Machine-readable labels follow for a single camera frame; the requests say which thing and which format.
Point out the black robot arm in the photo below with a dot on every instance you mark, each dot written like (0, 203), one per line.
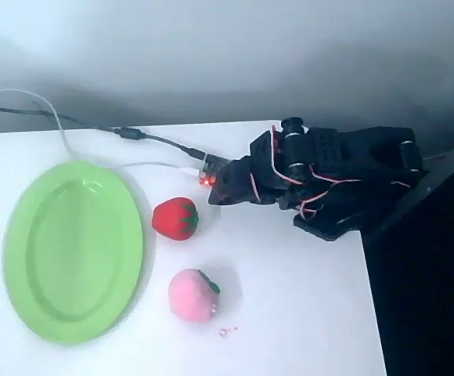
(328, 152)

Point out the pink toy peach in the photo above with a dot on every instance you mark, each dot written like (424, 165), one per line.
(189, 297)

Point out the green oval plastic plate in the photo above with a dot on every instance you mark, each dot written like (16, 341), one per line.
(74, 274)

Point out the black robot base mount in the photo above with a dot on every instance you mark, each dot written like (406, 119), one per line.
(328, 223)

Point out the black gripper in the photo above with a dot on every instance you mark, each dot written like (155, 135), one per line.
(231, 184)

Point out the red toy strawberry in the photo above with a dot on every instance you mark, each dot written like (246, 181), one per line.
(172, 219)

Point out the controller board with red light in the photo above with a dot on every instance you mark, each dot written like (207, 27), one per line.
(208, 170)

